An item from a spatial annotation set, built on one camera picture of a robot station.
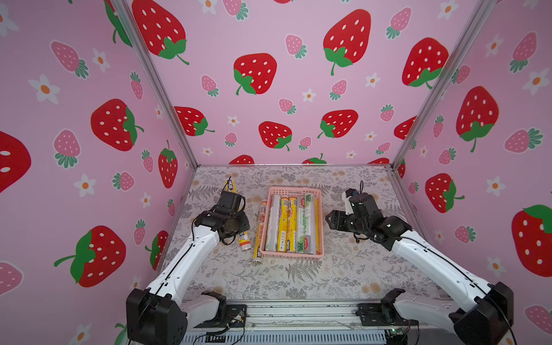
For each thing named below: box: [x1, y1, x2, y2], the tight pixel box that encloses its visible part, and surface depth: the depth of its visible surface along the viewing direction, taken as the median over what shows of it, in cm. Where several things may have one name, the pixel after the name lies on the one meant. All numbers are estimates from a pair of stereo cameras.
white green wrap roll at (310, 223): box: [304, 192, 317, 255], surface depth 91 cm
